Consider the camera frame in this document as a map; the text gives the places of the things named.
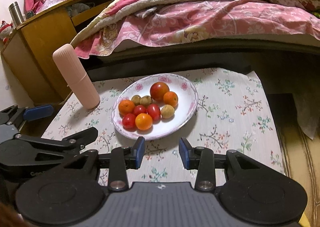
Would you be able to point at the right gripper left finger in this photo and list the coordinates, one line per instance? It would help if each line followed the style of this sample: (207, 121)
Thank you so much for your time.
(121, 159)

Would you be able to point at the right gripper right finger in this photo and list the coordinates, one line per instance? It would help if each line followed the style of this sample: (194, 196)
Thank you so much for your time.
(200, 159)

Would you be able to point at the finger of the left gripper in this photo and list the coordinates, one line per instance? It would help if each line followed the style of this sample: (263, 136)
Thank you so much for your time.
(33, 155)
(15, 115)

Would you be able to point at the orange round tomato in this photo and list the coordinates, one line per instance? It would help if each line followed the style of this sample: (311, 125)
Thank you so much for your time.
(143, 121)

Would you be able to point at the red cherry tomato with stem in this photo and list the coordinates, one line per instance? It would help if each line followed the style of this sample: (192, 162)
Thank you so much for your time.
(139, 109)

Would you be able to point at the small orange tangerine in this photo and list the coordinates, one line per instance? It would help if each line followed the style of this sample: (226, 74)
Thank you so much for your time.
(125, 107)

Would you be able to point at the red oval cherry tomato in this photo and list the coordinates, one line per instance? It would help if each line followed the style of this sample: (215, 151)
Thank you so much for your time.
(154, 111)

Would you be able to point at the brown longan fruit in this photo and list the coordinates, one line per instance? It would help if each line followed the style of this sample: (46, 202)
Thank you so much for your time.
(146, 101)

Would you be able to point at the floral tablecloth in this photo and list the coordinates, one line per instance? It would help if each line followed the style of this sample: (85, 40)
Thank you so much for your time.
(232, 113)

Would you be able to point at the wooden nightstand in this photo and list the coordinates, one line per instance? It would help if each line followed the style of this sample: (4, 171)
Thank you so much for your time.
(29, 51)

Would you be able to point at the small brown longan on plate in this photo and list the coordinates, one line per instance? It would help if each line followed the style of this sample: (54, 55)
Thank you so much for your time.
(136, 99)

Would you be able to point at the white floral plate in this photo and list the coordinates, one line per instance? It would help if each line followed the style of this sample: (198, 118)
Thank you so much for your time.
(187, 104)

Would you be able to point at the large red tomato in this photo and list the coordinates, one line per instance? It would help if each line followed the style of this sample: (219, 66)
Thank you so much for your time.
(158, 90)

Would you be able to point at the pink ribbed cylinder container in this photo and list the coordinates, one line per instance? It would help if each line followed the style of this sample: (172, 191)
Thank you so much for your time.
(76, 77)

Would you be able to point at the santa figurine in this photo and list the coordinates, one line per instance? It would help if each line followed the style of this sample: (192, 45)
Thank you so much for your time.
(5, 31)

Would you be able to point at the steel thermos bottle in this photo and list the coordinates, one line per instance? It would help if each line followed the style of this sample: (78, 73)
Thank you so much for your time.
(16, 14)

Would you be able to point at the pink floral quilt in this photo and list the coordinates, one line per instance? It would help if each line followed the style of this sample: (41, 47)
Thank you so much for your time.
(126, 24)

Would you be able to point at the dark bed frame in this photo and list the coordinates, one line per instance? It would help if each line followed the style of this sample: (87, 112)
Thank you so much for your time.
(282, 67)

